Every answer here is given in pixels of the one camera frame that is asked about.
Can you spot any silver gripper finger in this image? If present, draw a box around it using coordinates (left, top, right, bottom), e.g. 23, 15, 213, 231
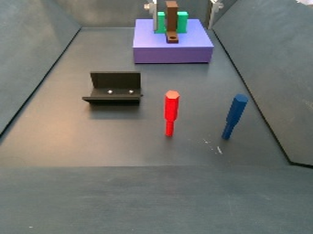
207, 0, 224, 28
145, 0, 158, 31

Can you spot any blue hexagonal peg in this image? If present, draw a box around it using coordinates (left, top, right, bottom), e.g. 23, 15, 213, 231
221, 94, 249, 140

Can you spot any purple board block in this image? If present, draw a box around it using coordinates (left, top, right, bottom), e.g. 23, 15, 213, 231
134, 19, 214, 64

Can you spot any green block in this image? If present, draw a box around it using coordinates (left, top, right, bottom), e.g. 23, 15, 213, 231
154, 11, 189, 34

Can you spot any red hexagonal peg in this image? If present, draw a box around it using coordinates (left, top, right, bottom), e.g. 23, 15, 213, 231
163, 90, 179, 137

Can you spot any black angle bracket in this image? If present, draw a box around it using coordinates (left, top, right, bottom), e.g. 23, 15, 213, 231
82, 71, 142, 103

